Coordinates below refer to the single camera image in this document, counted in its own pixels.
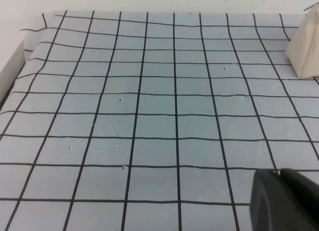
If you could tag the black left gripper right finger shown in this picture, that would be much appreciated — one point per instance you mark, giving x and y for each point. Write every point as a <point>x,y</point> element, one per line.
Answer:
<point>305,196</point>

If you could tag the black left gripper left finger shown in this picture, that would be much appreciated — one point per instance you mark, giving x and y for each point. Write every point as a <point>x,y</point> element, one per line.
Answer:
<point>268,206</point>

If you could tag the cream fabric pencil case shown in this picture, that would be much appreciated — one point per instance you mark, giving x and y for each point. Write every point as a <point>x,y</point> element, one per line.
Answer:
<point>306,49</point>

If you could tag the blue-grey grid mat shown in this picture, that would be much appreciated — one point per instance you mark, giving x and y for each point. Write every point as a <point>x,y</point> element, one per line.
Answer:
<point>154,121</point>

